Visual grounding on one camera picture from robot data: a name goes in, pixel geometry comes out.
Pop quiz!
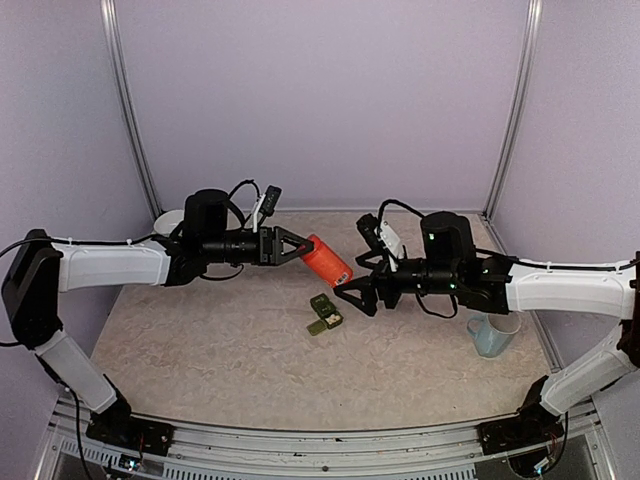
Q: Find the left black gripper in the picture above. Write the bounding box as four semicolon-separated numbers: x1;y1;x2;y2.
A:
203;225;313;265

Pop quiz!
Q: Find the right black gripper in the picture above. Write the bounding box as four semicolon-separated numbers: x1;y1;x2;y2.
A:
334;248;461;316

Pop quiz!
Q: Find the red pill bottle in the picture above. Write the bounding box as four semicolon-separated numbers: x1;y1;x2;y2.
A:
302;234;353;288

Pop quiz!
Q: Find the green weekly pill organizer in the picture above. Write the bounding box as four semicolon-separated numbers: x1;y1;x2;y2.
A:
307;294;344;336

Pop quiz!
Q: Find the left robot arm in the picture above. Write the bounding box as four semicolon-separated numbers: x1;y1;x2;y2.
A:
1;186;314;445

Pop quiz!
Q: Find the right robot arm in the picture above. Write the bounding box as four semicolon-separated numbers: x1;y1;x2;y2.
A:
334;211;639;444

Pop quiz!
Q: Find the white bowl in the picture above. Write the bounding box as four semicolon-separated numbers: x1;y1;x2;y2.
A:
153;209;184;236

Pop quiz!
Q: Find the light blue mug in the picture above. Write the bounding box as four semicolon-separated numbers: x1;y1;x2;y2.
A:
466;312;522;358

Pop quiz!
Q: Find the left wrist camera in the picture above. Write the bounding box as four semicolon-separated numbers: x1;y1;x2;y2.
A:
249;185;282;233

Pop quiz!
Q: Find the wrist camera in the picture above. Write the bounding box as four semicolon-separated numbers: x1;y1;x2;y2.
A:
356;214;407;272
249;185;282;233

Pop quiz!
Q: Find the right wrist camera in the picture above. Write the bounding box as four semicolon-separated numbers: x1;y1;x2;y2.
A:
356;214;407;272

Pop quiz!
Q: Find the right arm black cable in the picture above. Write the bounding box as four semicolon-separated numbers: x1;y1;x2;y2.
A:
377;198;640;274

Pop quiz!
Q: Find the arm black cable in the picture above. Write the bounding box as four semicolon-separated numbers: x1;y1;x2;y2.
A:
377;198;640;274
0;178;263;348

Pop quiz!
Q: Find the right aluminium frame post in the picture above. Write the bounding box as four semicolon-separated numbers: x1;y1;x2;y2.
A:
483;0;543;223

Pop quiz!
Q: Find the aluminium frame post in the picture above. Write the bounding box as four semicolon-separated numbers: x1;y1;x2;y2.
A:
483;0;543;223
100;0;163;219

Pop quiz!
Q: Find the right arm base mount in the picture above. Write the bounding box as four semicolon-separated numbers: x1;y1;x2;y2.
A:
477;402;564;455

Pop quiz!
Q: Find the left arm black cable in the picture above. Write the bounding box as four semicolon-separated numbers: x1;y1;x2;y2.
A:
0;178;263;348

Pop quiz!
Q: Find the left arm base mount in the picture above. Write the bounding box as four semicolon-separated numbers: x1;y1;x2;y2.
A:
86;396;174;457

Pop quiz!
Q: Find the left aluminium frame post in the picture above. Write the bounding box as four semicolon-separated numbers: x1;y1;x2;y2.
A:
100;0;163;219

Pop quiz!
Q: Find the front aluminium rail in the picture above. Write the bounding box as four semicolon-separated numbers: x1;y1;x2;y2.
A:
34;394;616;480

